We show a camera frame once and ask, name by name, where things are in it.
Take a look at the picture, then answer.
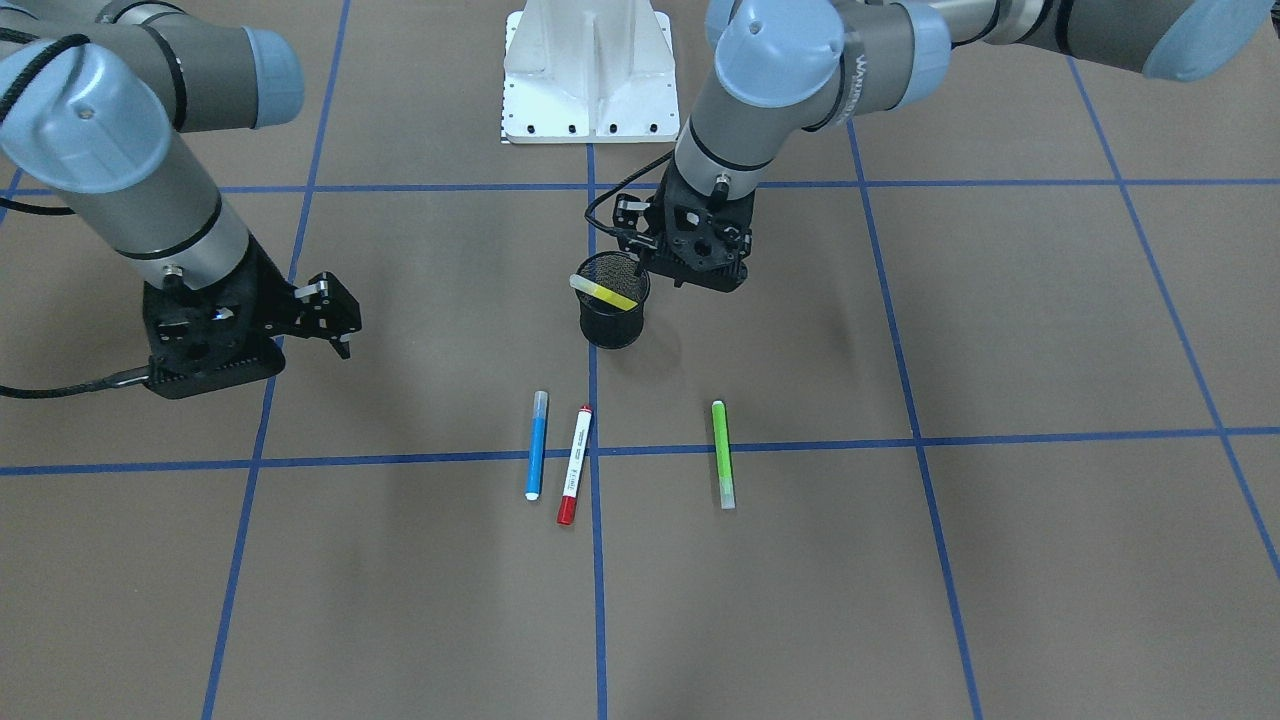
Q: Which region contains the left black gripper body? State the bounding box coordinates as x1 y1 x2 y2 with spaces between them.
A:
640 163 755 293

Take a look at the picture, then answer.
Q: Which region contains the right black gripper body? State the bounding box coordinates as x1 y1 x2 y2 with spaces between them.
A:
142 237 298 400

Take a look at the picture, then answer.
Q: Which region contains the yellow highlighter pen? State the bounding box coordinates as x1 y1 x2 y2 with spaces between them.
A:
570 274 639 313

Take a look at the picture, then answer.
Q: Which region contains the blue marker pen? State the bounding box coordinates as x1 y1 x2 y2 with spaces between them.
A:
524 389 549 502

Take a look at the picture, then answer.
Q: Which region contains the green highlighter pen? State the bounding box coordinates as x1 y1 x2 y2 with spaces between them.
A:
710 398 736 510

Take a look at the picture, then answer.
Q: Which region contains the red capped white marker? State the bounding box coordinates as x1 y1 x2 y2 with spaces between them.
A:
556 404 594 527

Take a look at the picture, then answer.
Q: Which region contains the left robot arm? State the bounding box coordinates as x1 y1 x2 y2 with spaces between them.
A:
598 1 1274 292

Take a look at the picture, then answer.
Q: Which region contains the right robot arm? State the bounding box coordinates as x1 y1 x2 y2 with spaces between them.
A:
3 1 362 400

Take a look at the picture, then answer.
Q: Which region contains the black mesh pen cup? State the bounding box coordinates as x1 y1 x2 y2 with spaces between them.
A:
570 251 652 350

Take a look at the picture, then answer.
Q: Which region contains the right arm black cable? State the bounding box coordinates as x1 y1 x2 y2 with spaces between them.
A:
0 365 156 401

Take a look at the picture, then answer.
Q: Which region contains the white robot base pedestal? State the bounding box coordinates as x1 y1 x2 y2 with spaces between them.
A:
500 1 681 143

